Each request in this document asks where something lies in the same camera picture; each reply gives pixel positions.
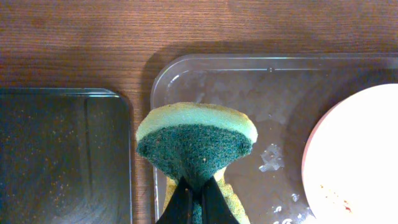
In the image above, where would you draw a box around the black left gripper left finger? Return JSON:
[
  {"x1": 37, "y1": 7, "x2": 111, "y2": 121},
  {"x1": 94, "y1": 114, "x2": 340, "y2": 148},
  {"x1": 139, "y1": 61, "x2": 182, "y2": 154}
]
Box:
[{"x1": 156, "y1": 177, "x2": 193, "y2": 224}]

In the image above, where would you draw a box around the brown serving tray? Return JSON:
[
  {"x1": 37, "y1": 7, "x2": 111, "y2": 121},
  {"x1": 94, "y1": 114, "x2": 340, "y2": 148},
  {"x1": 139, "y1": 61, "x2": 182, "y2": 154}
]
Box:
[{"x1": 150, "y1": 54, "x2": 397, "y2": 223}]

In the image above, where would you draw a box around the black small tray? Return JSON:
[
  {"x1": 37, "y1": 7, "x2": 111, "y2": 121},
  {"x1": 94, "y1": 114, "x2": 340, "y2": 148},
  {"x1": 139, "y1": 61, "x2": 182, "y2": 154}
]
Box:
[{"x1": 1, "y1": 88, "x2": 132, "y2": 223}]

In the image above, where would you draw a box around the pink plate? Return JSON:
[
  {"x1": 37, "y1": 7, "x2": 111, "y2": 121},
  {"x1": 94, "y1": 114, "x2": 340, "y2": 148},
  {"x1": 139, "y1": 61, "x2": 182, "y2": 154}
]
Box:
[{"x1": 302, "y1": 83, "x2": 397, "y2": 224}]

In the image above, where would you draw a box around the green yellow sponge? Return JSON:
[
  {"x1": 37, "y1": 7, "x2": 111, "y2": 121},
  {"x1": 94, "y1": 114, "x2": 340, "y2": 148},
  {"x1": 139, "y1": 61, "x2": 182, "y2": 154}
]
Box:
[{"x1": 136, "y1": 102, "x2": 258, "y2": 223}]

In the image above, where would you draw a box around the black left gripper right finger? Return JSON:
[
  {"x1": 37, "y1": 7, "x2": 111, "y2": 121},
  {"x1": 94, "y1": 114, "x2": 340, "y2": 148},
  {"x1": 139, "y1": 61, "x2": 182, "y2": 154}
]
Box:
[{"x1": 201, "y1": 177, "x2": 239, "y2": 224}]

